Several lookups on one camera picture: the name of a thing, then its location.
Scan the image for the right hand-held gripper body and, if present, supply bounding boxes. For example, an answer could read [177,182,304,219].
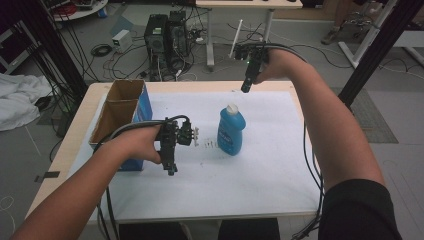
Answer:
[233,42,270,94]

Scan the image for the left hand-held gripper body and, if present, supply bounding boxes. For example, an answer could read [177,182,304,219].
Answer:
[157,117,184,177]

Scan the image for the person's right hand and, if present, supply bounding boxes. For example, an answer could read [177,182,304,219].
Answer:
[255,48,303,85]

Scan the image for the person's left hand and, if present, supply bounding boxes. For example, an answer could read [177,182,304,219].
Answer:
[115,125,164,165]

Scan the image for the white rod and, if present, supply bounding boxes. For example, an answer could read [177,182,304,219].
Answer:
[228,18,245,60]

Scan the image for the blue bottle with white cap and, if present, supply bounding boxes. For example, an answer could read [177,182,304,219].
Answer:
[216,103,247,157]

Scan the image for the blue cardboard box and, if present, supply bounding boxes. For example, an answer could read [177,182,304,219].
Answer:
[88,79,154,172]

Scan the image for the white-legged desk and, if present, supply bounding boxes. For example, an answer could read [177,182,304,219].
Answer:
[195,0,304,72]

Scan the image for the white table mat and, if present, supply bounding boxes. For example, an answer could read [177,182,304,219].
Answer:
[68,90,322,222]

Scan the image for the black computer tower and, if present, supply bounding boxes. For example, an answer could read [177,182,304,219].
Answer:
[166,10,192,69]
[143,13,170,83]

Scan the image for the small white box device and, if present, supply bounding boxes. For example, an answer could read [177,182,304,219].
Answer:
[111,29,134,54]

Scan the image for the black metal stand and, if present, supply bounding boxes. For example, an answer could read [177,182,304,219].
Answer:
[337,0,424,108]
[0,0,89,101]

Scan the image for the black tape strip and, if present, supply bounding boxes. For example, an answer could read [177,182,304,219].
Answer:
[33,170,61,184]

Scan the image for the grey floor mat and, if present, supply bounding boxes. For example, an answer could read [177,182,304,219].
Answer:
[330,87,400,145]

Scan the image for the round white table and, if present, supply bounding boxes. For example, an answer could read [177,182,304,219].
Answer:
[49,0,110,23]

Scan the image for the white cloth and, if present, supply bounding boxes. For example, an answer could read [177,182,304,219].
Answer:
[0,72,53,132]

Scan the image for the black sleeve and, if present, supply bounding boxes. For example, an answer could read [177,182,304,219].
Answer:
[318,179,403,240]

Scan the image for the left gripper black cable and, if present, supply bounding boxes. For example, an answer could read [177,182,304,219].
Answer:
[94,114,192,240]

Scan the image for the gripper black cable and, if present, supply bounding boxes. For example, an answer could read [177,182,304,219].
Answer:
[94,114,192,240]
[263,42,326,240]

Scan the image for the coiled black cable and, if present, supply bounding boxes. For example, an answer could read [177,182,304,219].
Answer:
[90,43,114,58]

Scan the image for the white stand frame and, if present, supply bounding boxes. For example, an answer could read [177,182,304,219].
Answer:
[338,0,399,70]

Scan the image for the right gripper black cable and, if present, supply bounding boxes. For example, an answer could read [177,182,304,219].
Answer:
[263,42,326,240]

